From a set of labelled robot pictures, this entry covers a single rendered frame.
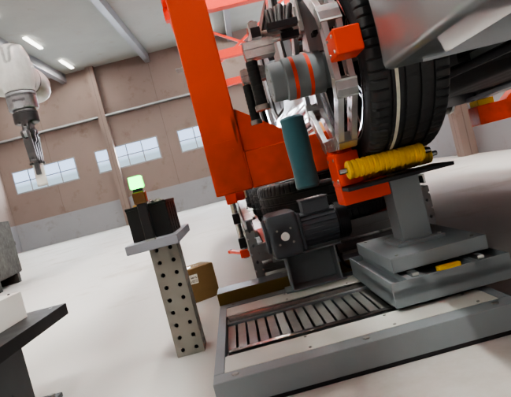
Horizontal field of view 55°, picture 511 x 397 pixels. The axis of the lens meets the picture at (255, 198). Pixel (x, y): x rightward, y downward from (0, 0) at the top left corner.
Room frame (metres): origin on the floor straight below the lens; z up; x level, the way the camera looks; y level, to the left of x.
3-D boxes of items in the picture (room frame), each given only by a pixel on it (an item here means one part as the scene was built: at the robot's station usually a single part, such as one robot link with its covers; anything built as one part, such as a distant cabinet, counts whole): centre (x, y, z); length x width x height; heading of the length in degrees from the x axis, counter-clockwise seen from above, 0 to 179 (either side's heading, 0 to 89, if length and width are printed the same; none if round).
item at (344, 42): (1.32, -0.34, 0.85); 0.09 x 0.08 x 0.07; 2
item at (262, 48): (1.45, -0.12, 0.93); 0.09 x 0.05 x 0.05; 92
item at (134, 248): (1.76, 0.36, 0.44); 0.43 x 0.17 x 0.03; 2
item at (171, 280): (1.79, 0.37, 0.21); 0.10 x 0.10 x 0.42; 2
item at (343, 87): (1.63, -0.32, 0.85); 0.54 x 0.07 x 0.54; 2
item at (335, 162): (1.63, -0.36, 0.48); 0.16 x 0.12 x 0.17; 92
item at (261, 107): (1.45, -0.09, 0.83); 0.04 x 0.04 x 0.16
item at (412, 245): (1.64, -0.49, 0.32); 0.40 x 0.30 x 0.28; 2
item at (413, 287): (1.64, -0.49, 0.13); 0.50 x 0.36 x 0.10; 2
